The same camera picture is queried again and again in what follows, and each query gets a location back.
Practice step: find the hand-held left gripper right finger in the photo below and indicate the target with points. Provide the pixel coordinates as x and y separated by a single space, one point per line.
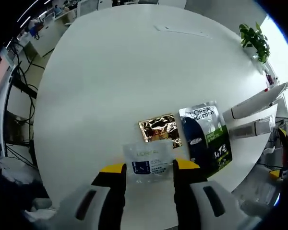
184 203

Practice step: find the tall white skincare tube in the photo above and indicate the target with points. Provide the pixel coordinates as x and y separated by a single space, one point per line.
252 104

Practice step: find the clear blue-square skincare sachet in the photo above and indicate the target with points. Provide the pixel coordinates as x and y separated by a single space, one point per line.
150 163

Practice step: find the light grey mesh chair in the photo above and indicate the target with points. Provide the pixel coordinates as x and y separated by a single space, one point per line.
256 191

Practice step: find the dark green skincare sachet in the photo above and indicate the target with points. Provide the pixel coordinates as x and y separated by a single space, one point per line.
204 136

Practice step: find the green potted plant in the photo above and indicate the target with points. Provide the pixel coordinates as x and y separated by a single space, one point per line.
254 40

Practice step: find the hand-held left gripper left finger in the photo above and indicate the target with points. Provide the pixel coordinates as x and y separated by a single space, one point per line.
112 196

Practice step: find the white mesh office chair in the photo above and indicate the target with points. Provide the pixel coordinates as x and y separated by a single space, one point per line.
86 6

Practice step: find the gold foil skincare sachet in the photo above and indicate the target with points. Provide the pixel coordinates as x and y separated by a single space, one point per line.
159 130

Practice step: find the clear pump skincare bottle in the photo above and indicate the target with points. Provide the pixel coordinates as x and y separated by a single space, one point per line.
244 130

